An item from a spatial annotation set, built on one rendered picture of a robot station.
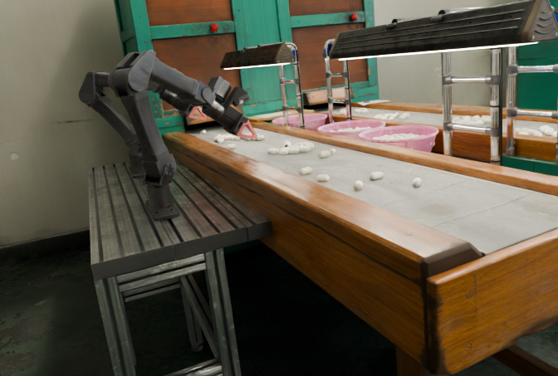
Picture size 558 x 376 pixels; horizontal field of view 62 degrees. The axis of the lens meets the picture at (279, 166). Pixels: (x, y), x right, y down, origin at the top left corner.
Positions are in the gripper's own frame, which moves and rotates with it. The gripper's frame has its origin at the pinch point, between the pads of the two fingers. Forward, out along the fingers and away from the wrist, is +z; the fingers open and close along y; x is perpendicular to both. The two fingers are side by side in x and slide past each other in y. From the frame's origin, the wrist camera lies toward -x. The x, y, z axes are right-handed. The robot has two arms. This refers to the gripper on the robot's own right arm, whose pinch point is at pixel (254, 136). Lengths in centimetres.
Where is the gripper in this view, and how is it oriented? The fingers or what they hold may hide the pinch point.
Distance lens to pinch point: 156.8
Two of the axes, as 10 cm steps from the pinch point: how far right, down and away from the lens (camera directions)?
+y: -4.3, -1.6, 8.9
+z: 7.5, 4.8, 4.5
